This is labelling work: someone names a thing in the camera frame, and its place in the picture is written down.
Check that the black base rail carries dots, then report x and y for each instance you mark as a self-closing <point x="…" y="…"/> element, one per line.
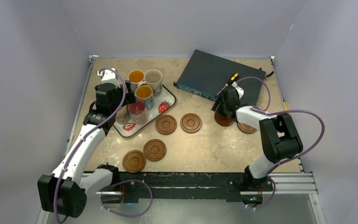
<point x="231" y="187"/>

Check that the beige cream mug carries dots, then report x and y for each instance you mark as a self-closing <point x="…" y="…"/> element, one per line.
<point x="122" y="116"/>

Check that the wooden coaster three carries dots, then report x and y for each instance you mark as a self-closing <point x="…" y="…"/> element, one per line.
<point x="221" y="120"/>

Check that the wooden coaster five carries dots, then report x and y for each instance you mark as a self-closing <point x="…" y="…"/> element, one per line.
<point x="154" y="150"/>

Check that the wooden coaster one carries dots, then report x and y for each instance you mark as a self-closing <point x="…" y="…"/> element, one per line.
<point x="166" y="124"/>

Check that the yellow black screwdriver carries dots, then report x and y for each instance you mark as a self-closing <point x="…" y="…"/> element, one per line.
<point x="229" y="82"/>

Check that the cream white mug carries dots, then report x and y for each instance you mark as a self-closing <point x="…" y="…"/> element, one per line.
<point x="153" y="78"/>

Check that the blue mug orange inside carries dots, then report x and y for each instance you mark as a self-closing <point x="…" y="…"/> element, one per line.
<point x="145" y="93"/>

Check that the wooden coaster six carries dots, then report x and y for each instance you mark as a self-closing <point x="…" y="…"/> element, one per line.
<point x="134" y="161"/>

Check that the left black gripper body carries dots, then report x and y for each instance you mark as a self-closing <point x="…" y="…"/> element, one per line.
<point x="119" y="96"/>

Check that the dark blue network switch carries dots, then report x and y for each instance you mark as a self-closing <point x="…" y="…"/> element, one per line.
<point x="205" y="74"/>

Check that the wooden coaster two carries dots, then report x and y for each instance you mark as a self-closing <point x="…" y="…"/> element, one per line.
<point x="190" y="123"/>

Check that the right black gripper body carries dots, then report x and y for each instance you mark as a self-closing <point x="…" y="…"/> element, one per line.
<point x="223" y="109"/>

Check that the pink inside dark mug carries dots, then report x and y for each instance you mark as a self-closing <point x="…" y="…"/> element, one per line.
<point x="138" y="112"/>

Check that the wooden coaster four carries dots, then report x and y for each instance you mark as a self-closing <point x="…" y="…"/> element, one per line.
<point x="246" y="128"/>

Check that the white floral mug orange inside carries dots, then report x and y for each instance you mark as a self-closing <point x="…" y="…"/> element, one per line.
<point x="135" y="77"/>

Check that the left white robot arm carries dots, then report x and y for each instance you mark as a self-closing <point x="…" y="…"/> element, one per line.
<point x="65" y="191"/>

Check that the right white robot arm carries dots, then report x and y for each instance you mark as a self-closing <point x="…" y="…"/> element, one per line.
<point x="279" y="136"/>

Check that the aluminium frame rail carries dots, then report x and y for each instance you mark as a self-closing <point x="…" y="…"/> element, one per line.
<point x="291" y="183"/>

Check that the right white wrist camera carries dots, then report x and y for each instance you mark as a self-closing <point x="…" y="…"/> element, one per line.
<point x="239" y="90"/>

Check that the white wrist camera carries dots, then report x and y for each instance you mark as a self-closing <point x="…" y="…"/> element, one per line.
<point x="108" y="76"/>
<point x="239" y="90"/>

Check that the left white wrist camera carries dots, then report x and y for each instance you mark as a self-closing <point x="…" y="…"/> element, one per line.
<point x="108" y="76"/>

